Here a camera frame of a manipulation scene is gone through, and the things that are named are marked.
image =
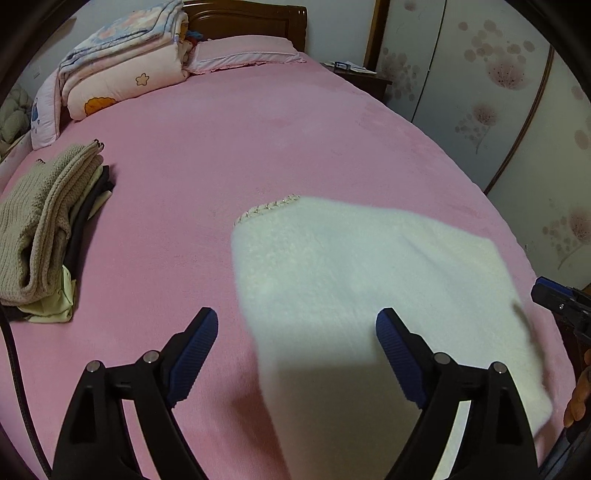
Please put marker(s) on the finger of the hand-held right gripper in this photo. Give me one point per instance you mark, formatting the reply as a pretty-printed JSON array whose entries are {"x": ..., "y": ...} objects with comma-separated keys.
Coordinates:
[{"x": 554, "y": 293}]

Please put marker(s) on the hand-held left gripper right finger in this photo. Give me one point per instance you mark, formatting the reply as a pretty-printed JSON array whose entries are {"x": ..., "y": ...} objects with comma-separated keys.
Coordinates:
[{"x": 401, "y": 355}]

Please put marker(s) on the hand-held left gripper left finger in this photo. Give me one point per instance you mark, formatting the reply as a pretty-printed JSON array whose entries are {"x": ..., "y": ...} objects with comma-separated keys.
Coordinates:
[{"x": 196, "y": 350}]

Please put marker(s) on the white fluffy cardigan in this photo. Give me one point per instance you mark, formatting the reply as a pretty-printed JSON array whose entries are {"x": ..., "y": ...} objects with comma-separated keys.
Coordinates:
[{"x": 346, "y": 277}]

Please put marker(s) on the folded dark clothes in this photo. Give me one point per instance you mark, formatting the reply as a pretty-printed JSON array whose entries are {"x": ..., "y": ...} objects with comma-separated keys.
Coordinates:
[{"x": 87, "y": 207}]

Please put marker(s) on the stack of folded clothes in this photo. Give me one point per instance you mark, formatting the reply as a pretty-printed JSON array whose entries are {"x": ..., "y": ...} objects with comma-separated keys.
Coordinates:
[{"x": 37, "y": 217}]

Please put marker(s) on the person's right hand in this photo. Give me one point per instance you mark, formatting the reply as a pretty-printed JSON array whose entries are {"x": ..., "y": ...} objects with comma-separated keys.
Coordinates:
[{"x": 579, "y": 397}]

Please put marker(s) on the folded pale yellow garment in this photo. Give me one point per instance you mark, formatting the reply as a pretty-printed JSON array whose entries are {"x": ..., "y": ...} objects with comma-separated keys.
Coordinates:
[{"x": 51, "y": 304}]

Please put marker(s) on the pink bed sheet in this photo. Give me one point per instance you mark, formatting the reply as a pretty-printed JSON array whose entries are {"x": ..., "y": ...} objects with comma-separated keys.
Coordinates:
[{"x": 231, "y": 138}]

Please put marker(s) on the dark wooden nightstand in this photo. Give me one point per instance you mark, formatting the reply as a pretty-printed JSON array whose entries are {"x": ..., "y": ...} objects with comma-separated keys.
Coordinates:
[{"x": 364, "y": 83}]

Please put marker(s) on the small pink printed pillow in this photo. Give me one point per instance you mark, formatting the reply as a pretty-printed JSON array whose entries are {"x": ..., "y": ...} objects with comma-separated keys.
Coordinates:
[{"x": 46, "y": 110}]

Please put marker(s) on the folded pink cartoon quilt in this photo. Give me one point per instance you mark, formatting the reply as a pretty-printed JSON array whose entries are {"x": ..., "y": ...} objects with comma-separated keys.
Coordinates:
[{"x": 134, "y": 69}]

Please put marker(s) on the beige plush toy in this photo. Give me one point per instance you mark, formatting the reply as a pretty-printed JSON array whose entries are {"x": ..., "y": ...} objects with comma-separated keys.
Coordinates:
[{"x": 14, "y": 122}]

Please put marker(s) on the papers on nightstand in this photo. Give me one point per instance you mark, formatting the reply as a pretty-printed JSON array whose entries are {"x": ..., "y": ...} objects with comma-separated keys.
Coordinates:
[{"x": 353, "y": 67}]

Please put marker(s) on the folded floral quilt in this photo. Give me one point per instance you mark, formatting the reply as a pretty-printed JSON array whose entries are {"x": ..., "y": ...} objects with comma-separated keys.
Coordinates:
[{"x": 124, "y": 27}]

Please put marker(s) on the wooden headboard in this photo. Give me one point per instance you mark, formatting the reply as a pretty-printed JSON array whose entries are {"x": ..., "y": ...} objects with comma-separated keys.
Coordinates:
[{"x": 258, "y": 21}]

